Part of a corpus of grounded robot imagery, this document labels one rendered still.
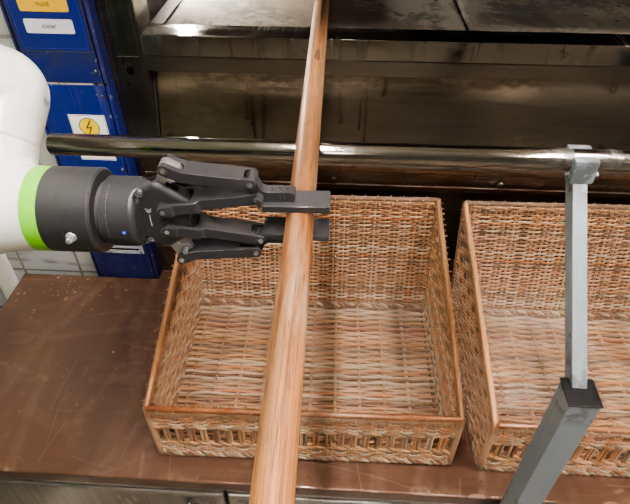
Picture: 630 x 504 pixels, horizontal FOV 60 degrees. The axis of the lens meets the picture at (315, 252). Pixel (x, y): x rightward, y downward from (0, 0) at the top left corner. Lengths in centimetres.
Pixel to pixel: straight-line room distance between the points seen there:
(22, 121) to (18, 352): 80
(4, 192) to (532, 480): 80
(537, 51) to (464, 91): 15
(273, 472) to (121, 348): 96
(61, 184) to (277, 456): 36
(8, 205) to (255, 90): 64
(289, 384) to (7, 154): 40
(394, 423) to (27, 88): 73
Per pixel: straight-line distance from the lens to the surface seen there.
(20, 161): 67
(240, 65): 111
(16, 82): 69
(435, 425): 100
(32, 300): 150
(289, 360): 44
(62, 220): 61
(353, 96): 114
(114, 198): 59
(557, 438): 85
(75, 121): 124
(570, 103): 122
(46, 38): 118
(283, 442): 40
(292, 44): 108
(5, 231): 64
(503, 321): 136
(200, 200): 58
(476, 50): 110
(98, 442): 119
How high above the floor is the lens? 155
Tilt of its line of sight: 41 degrees down
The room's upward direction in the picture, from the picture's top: straight up
